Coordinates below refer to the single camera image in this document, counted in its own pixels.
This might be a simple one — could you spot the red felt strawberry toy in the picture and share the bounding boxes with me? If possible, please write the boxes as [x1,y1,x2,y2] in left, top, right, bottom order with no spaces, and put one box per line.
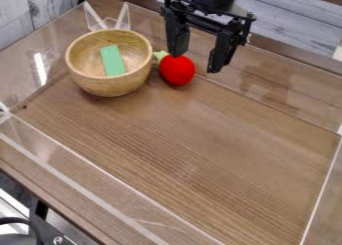
[154,51,195,86]

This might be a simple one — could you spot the black cable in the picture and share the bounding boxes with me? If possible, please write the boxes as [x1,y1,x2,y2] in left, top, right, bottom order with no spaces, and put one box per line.
[0,216,33,237]

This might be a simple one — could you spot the green rectangular block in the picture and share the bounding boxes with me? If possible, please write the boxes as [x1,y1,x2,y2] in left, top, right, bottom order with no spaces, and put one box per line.
[100,45,126,76]

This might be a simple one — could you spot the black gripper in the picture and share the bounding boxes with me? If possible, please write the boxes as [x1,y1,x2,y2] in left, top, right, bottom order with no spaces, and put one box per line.
[164,0,257,73]

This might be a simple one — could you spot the clear acrylic tray walls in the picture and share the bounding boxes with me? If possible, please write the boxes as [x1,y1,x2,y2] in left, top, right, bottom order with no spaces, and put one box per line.
[0,9,342,245]

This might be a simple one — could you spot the wooden bowl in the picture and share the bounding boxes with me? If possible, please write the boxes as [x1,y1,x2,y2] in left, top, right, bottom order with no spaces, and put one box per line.
[65,29,152,97]

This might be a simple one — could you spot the black table leg bracket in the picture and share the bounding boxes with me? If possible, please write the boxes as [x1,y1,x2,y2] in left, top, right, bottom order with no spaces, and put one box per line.
[29,198,76,245]

